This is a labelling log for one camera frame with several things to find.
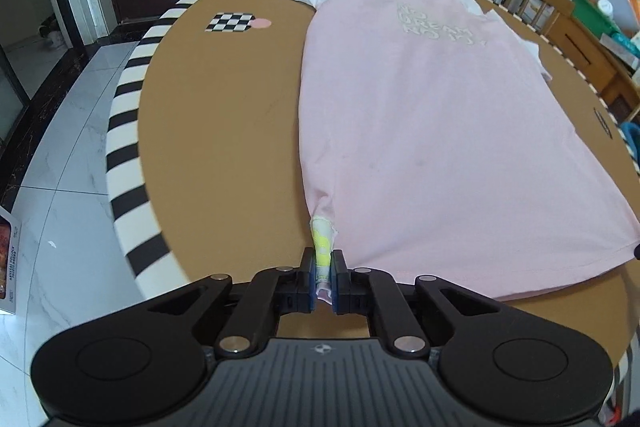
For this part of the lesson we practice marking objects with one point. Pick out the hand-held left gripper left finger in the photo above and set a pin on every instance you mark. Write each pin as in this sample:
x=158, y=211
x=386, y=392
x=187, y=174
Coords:
x=312, y=289

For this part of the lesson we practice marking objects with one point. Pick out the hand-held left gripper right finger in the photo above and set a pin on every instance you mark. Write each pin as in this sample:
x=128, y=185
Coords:
x=337, y=292

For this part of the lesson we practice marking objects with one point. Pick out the pink t-shirt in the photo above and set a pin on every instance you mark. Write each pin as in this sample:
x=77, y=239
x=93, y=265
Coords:
x=425, y=132

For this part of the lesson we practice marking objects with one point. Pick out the pink round sticker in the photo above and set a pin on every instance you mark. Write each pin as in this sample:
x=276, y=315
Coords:
x=260, y=24

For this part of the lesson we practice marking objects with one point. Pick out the black white checkerboard marker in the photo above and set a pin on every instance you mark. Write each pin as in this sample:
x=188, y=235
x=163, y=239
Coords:
x=231, y=23

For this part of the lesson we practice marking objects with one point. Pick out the small black label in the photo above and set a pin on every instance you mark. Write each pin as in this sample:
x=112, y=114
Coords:
x=602, y=123

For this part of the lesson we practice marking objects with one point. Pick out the wooden side table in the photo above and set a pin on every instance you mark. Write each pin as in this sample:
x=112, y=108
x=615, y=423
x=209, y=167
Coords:
x=585, y=52

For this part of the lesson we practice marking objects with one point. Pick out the pair of shoes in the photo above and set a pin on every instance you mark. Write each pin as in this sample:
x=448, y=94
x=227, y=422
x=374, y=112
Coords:
x=52, y=32

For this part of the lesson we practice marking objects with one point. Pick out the green plastic bin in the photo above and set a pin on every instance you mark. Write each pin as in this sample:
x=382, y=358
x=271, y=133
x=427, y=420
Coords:
x=592, y=14

